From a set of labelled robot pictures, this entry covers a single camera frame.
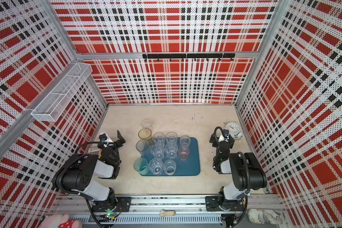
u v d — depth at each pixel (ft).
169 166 2.81
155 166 2.83
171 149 3.06
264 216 2.22
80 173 1.50
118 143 2.62
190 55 2.93
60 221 2.13
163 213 2.28
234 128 3.32
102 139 2.36
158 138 3.13
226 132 2.49
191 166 2.87
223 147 2.55
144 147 2.98
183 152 2.99
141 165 2.75
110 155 2.22
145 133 3.08
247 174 1.43
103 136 2.39
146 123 3.23
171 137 3.18
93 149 3.05
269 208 2.29
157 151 3.06
